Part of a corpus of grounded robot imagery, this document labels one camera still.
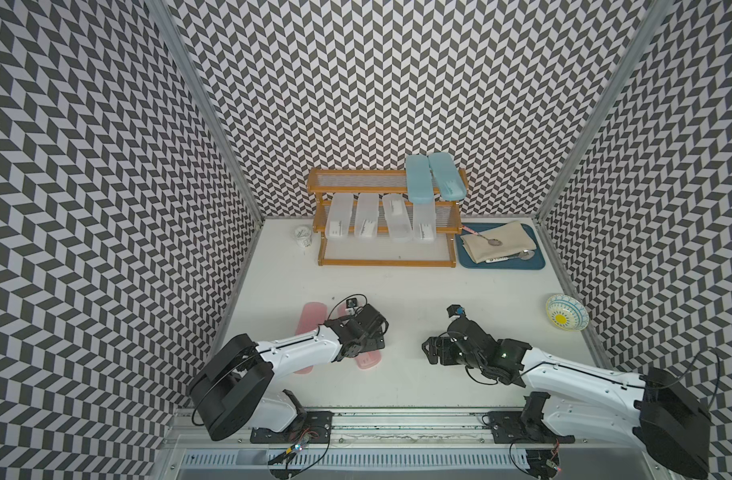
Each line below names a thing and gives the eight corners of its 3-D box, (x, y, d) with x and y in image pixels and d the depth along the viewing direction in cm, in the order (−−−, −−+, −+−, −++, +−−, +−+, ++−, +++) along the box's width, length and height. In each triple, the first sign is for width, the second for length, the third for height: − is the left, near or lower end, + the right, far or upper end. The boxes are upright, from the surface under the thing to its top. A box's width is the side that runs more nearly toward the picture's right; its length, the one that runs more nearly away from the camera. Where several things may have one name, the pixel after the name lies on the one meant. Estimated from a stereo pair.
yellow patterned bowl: (538, 315, 94) (545, 308, 91) (550, 295, 99) (556, 288, 95) (575, 338, 89) (583, 332, 86) (585, 316, 94) (594, 309, 90)
